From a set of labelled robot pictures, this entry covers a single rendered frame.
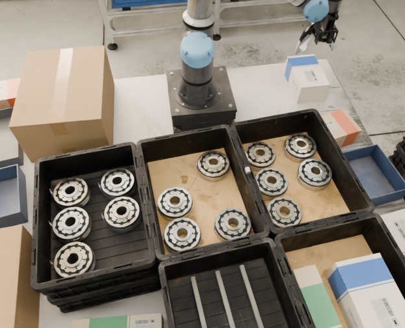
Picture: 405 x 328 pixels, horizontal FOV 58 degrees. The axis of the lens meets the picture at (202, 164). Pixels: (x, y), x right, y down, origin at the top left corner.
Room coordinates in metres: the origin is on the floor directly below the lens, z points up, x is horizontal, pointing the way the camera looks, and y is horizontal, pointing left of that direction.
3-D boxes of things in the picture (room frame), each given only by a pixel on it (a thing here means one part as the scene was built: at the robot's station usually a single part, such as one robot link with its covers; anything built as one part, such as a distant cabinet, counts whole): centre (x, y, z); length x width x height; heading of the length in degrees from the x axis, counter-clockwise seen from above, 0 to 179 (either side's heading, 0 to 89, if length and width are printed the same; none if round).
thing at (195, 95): (1.08, 0.02, 0.85); 0.15 x 0.15 x 0.10
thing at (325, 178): (0.66, -0.35, 0.86); 0.10 x 0.10 x 0.01
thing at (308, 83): (1.23, -0.44, 0.75); 0.20 x 0.12 x 0.09; 8
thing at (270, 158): (0.73, -0.19, 0.86); 0.10 x 0.10 x 0.01
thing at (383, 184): (0.73, -0.59, 0.74); 0.20 x 0.15 x 0.07; 16
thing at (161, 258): (0.57, 0.01, 0.92); 0.40 x 0.30 x 0.02; 14
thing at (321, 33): (1.20, -0.45, 1.02); 0.09 x 0.08 x 0.12; 8
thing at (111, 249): (0.50, 0.31, 0.87); 0.40 x 0.30 x 0.11; 14
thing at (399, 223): (0.46, -0.62, 0.75); 0.20 x 0.12 x 0.09; 16
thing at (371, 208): (0.64, -0.28, 0.92); 0.40 x 0.30 x 0.02; 14
